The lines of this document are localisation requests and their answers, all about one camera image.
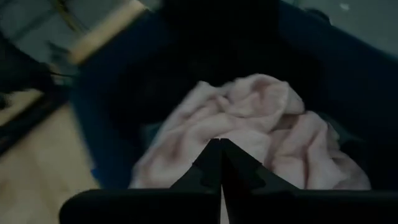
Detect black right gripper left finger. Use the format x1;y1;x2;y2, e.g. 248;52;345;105
58;138;223;224

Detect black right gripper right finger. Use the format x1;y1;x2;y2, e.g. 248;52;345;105
220;138;398;224

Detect pale pink garment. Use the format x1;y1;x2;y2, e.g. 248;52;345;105
129;73;373;191

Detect black garment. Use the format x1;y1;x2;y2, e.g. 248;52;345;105
161;0;280;82

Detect blue fabric bin white stripes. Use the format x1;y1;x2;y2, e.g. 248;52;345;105
70;0;398;191

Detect black aluminium table frame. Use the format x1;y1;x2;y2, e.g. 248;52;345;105
0;30;75;155

